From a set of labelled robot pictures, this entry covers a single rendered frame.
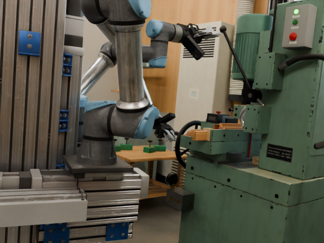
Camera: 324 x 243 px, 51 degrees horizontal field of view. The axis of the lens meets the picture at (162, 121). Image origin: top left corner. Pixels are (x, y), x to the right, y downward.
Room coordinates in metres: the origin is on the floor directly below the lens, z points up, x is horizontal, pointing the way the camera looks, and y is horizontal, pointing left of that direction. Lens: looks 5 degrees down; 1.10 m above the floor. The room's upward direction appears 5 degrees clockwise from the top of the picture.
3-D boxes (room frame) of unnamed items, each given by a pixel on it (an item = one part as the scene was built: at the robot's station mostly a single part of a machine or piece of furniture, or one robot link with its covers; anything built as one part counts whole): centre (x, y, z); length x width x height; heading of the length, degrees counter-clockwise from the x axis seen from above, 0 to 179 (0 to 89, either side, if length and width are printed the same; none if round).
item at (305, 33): (1.36, -0.51, 1.40); 0.10 x 0.06 x 0.16; 39
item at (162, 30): (1.44, 0.04, 1.35); 0.11 x 0.08 x 0.09; 129
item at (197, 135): (1.65, -0.36, 0.92); 0.54 x 0.02 x 0.04; 129
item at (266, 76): (1.44, -0.43, 1.22); 0.09 x 0.08 x 0.15; 39
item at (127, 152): (3.16, 0.16, 0.32); 0.66 x 0.57 x 0.64; 128
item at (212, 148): (1.80, -0.37, 0.87); 0.61 x 0.30 x 0.06; 129
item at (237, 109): (1.68, -0.43, 1.03); 0.14 x 0.07 x 0.09; 39
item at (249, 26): (1.70, -0.41, 1.35); 0.18 x 0.18 x 0.31
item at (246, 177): (1.61, -0.49, 0.76); 0.57 x 0.45 x 0.09; 39
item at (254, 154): (1.75, -0.38, 0.82); 0.40 x 0.21 x 0.04; 129
